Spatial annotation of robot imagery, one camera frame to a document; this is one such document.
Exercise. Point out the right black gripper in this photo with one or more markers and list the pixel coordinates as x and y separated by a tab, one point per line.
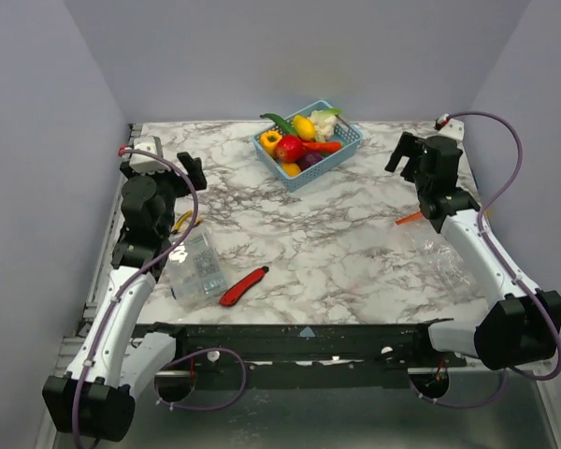
421	152

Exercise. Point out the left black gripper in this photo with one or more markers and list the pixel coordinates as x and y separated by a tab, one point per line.
193	167

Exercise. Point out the blue plastic basket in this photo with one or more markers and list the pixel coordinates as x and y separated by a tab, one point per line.
345	133

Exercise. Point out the red apple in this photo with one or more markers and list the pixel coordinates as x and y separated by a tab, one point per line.
289	149

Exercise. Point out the green cucumber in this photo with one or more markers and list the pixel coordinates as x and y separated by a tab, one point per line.
284	126

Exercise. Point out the yellow lemon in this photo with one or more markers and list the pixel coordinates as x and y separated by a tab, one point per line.
304	128

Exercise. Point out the clear zip top bag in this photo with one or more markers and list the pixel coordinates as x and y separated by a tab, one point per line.
440	261

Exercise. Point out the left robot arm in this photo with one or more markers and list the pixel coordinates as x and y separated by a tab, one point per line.
96	397

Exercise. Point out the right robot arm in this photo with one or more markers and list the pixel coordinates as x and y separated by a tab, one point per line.
523	320

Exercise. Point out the yellow bell pepper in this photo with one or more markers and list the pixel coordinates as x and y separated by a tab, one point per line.
269	142

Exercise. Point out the white cauliflower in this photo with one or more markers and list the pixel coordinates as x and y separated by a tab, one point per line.
324	121

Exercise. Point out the red chili pepper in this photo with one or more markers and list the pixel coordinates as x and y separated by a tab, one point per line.
324	147

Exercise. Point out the purple cabbage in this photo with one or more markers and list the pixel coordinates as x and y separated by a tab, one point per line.
308	160

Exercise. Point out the yellow orange potato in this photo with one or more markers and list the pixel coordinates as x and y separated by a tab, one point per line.
291	169

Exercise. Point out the clear plastic screw box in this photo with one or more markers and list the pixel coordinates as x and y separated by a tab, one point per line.
194	270

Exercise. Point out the red utility knife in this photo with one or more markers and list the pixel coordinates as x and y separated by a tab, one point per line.
233	295

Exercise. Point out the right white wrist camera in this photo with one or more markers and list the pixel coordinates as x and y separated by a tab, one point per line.
450	128

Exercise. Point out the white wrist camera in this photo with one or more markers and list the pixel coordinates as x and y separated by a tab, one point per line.
450	128
144	155

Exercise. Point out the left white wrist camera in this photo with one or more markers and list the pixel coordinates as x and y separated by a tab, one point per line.
144	155

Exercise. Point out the yellow handled pliers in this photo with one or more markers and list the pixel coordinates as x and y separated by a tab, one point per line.
183	223

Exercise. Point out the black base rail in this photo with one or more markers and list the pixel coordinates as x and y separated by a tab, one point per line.
299	356

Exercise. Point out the aluminium frame rail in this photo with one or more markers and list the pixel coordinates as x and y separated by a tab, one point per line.
99	286

